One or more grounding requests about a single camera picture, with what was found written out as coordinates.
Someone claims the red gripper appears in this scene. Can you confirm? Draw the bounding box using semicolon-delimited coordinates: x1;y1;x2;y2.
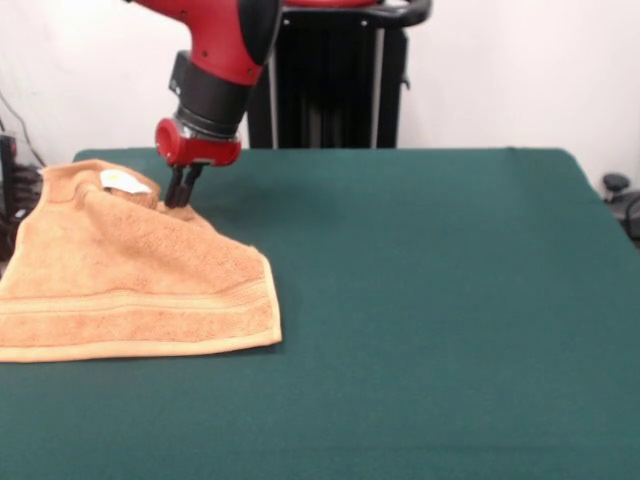
154;117;244;209

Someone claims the tan terry towel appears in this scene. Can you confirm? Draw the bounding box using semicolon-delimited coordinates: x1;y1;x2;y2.
0;158;284;364

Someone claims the black electronics box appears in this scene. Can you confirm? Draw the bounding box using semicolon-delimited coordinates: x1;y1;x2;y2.
0;132;19;261

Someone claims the dark green table cloth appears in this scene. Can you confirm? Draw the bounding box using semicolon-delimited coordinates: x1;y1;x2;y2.
0;147;640;480

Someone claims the black office chair base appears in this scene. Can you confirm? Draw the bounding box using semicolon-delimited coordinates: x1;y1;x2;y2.
602;172;640;249

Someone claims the black cable bundle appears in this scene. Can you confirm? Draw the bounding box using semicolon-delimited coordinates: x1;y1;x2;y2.
12;162;51;226

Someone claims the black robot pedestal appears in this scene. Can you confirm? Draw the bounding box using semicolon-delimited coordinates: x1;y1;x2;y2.
244;0;432;150

